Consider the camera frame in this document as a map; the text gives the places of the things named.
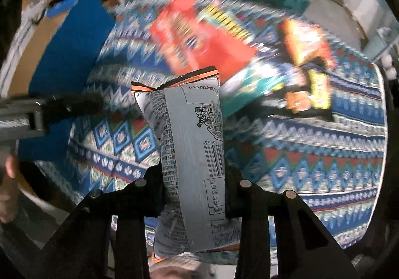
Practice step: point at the grey silver snack bag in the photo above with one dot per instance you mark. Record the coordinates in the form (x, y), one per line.
(184, 114)

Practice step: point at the person's left hand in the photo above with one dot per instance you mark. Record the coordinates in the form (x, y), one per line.
(9, 191)

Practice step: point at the person's right hand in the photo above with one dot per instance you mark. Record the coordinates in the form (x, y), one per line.
(185, 270)

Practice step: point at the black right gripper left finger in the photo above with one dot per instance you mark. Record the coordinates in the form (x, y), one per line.
(79, 248)

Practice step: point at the blue cardboard box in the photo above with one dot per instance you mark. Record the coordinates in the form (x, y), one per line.
(62, 51)

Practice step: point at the patterned blue blanket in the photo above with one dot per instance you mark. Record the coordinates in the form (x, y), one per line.
(336, 166)

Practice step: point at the teal snack packet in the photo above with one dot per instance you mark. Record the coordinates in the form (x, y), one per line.
(250, 83)

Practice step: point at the orange black snack bag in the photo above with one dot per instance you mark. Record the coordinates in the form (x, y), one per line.
(307, 92)

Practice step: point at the red snack box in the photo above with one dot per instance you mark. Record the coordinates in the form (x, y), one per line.
(190, 39)

